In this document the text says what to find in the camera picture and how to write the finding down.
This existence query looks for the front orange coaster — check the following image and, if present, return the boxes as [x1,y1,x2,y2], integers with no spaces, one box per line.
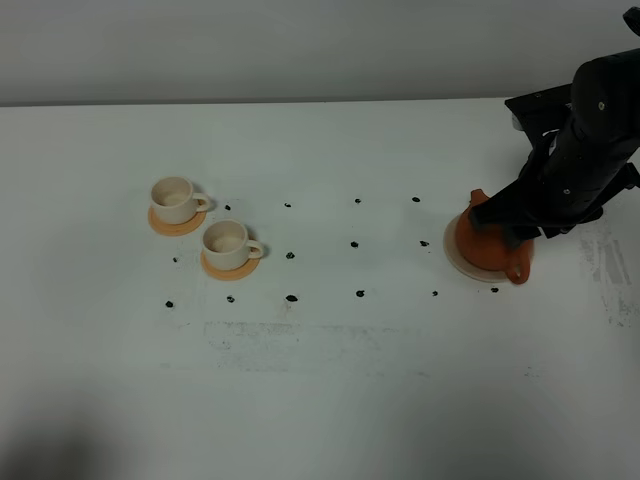
[200,250,260,281]

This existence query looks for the rear white teacup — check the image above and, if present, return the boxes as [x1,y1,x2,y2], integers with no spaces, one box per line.
[150,176,211,225]

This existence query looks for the orange coaster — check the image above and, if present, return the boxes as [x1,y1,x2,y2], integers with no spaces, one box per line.
[200,250,260,281]
[147,207,206,237]

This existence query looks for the rear orange coaster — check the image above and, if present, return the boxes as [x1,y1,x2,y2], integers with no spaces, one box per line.
[147,207,206,237]

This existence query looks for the front white teacup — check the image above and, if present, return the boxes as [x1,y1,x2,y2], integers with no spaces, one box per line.
[202,219,265,271]

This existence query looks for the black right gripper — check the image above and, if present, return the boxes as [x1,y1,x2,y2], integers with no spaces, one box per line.
[468,124,639,249]

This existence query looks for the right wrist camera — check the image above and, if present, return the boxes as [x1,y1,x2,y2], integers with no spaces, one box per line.
[504,84,571,143]

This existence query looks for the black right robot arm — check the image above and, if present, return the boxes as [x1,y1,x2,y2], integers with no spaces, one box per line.
[469,50,639,248]

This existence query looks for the brown clay teapot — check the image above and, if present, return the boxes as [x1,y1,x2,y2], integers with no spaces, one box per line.
[454,189,534,285]

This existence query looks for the white teacup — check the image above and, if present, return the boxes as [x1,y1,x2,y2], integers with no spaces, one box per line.
[150,176,211,225]
[202,219,265,271]

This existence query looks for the cream teapot saucer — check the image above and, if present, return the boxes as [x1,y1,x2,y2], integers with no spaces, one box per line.
[443,215,521,285]

